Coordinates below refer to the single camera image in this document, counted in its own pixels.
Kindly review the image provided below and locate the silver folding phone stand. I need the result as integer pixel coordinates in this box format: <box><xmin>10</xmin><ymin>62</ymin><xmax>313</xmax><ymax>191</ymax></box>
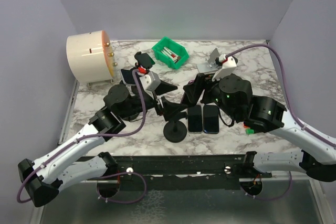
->
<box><xmin>197</xmin><ymin>48</ymin><xmax>222</xmax><ymax>74</ymax></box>

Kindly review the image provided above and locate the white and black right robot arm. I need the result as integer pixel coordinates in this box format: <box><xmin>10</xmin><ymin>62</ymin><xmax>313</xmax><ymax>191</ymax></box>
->
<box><xmin>181</xmin><ymin>73</ymin><xmax>335</xmax><ymax>182</ymax></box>

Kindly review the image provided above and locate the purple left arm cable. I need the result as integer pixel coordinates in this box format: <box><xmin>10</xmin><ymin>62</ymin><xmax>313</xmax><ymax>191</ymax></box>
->
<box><xmin>17</xmin><ymin>68</ymin><xmax>148</xmax><ymax>204</ymax></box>

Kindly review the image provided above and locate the purple case phone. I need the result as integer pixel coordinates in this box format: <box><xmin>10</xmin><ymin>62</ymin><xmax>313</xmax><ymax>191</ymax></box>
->
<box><xmin>181</xmin><ymin>80</ymin><xmax>196</xmax><ymax>106</ymax></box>

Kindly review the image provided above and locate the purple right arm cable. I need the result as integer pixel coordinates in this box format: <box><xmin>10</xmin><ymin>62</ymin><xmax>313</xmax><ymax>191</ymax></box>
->
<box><xmin>225</xmin><ymin>43</ymin><xmax>336</xmax><ymax>147</ymax></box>

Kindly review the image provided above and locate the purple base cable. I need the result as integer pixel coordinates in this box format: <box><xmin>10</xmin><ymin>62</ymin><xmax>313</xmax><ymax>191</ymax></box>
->
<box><xmin>240</xmin><ymin>170</ymin><xmax>293</xmax><ymax>202</ymax></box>
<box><xmin>96</xmin><ymin>170</ymin><xmax>148</xmax><ymax>205</ymax></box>

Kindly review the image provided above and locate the black front mounting rail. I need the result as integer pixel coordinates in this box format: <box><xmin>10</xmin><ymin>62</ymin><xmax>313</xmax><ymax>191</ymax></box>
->
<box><xmin>114</xmin><ymin>154</ymin><xmax>259</xmax><ymax>191</ymax></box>

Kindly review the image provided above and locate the black phone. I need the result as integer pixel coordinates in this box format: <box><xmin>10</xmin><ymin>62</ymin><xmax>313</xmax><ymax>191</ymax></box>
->
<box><xmin>203</xmin><ymin>105</ymin><xmax>219</xmax><ymax>134</ymax></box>

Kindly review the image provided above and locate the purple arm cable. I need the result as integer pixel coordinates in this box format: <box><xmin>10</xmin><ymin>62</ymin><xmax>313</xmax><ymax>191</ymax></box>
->
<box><xmin>17</xmin><ymin>68</ymin><xmax>148</xmax><ymax>204</ymax></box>
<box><xmin>225</xmin><ymin>43</ymin><xmax>336</xmax><ymax>147</ymax></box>

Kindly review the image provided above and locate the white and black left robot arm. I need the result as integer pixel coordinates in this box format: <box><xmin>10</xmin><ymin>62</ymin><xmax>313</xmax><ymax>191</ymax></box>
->
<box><xmin>16</xmin><ymin>78</ymin><xmax>177</xmax><ymax>207</ymax></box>

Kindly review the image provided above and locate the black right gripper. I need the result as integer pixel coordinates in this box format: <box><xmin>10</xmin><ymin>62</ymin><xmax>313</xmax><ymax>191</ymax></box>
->
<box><xmin>184</xmin><ymin>69</ymin><xmax>239</xmax><ymax>121</ymax></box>

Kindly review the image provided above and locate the green plastic bin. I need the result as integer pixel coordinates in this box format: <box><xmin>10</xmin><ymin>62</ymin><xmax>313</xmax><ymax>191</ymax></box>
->
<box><xmin>152</xmin><ymin>37</ymin><xmax>189</xmax><ymax>70</ymax></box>

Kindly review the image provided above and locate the white cylindrical drum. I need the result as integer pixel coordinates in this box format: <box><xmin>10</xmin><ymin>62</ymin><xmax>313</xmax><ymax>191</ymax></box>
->
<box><xmin>66</xmin><ymin>30</ymin><xmax>114</xmax><ymax>84</ymax></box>

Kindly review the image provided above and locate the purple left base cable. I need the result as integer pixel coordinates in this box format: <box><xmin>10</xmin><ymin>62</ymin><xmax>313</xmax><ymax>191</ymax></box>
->
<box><xmin>96</xmin><ymin>170</ymin><xmax>148</xmax><ymax>205</ymax></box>

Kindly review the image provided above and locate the green cap marker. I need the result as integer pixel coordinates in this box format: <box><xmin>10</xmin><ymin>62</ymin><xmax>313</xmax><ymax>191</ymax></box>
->
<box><xmin>246</xmin><ymin>129</ymin><xmax>256</xmax><ymax>135</ymax></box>

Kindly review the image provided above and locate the black round base phone stand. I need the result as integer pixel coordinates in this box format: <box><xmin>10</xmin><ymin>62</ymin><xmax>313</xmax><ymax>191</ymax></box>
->
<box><xmin>163</xmin><ymin>112</ymin><xmax>187</xmax><ymax>143</ymax></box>

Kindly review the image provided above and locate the black clamp phone stand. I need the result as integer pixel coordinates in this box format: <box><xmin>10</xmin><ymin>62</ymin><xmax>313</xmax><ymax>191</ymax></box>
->
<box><xmin>134</xmin><ymin>51</ymin><xmax>155</xmax><ymax>71</ymax></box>

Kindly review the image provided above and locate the phone on front stand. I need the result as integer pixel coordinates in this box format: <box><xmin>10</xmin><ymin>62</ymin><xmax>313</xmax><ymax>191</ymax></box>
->
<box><xmin>121</xmin><ymin>69</ymin><xmax>140</xmax><ymax>85</ymax></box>

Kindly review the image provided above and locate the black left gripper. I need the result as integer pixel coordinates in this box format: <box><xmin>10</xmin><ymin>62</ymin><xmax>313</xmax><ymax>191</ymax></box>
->
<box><xmin>119</xmin><ymin>79</ymin><xmax>187</xmax><ymax>120</ymax></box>

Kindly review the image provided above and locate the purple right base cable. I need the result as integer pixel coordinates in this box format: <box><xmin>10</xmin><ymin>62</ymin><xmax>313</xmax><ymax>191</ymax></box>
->
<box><xmin>240</xmin><ymin>170</ymin><xmax>293</xmax><ymax>202</ymax></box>

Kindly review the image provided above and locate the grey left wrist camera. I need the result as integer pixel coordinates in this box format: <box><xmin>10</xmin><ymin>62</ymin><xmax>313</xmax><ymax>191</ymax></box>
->
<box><xmin>139</xmin><ymin>71</ymin><xmax>161</xmax><ymax>92</ymax></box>

